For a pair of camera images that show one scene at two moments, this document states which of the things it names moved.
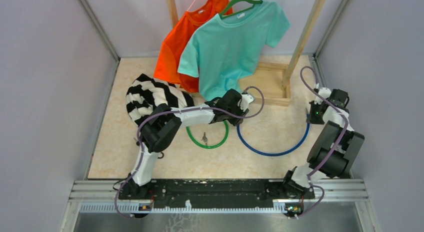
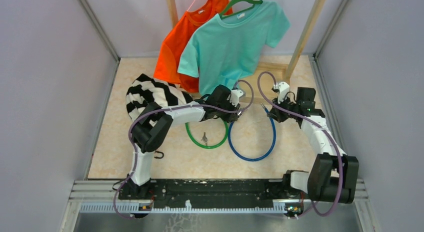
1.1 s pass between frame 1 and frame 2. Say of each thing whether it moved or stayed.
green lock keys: stayed
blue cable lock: moved
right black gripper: moved
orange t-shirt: stayed
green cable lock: stayed
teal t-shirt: stayed
